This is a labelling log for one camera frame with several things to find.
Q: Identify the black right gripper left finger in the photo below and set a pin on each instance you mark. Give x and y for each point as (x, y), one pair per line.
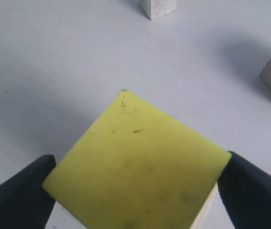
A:
(24, 204)

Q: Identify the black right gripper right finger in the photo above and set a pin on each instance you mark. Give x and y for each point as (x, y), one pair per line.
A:
(245, 191)

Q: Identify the large wooden cube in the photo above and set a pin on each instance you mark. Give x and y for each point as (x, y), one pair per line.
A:
(205, 208)

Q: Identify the yellow cube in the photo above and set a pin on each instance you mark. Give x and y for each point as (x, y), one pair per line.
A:
(137, 168)

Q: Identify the small wooden cube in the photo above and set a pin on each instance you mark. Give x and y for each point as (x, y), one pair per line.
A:
(158, 8)

